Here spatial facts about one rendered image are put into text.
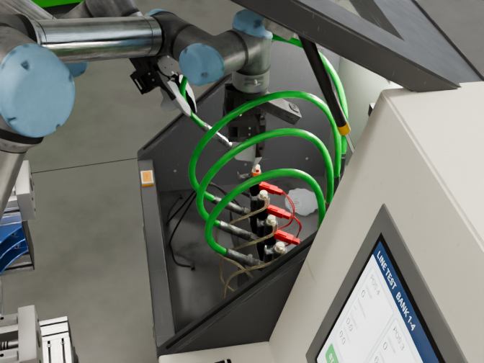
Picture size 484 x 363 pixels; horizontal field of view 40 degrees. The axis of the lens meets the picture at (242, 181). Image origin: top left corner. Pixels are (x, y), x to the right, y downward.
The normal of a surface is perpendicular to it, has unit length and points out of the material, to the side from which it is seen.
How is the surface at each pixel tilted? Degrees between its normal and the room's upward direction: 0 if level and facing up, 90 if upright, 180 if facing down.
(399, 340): 76
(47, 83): 84
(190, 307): 0
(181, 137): 90
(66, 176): 0
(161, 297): 0
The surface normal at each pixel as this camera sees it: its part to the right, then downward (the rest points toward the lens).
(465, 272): -0.95, -0.09
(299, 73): 0.18, 0.63
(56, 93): 0.74, 0.36
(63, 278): 0.03, -0.77
